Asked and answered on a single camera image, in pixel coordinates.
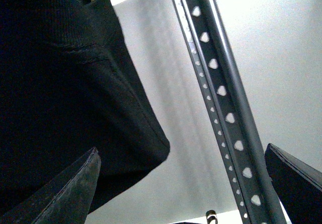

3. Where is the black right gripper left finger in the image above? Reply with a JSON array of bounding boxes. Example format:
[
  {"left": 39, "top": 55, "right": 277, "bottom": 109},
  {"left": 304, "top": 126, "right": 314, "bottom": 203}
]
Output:
[{"left": 1, "top": 147, "right": 101, "bottom": 223}]

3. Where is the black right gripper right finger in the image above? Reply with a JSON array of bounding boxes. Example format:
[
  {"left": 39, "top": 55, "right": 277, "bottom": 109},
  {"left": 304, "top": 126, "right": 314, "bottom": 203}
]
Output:
[{"left": 265, "top": 143, "right": 321, "bottom": 223}]

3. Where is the black garment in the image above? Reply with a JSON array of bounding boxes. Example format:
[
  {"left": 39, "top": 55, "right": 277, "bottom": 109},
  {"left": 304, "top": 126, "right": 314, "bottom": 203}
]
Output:
[{"left": 1, "top": 0, "right": 170, "bottom": 213}]

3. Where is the black ring fixture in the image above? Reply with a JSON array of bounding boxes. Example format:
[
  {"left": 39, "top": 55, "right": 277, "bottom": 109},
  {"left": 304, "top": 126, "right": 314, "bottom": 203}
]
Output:
[{"left": 205, "top": 210, "right": 218, "bottom": 224}]

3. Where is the dark perforated clothes rail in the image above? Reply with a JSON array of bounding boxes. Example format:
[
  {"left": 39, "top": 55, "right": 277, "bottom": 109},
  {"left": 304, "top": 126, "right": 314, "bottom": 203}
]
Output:
[{"left": 173, "top": 0, "right": 286, "bottom": 223}]

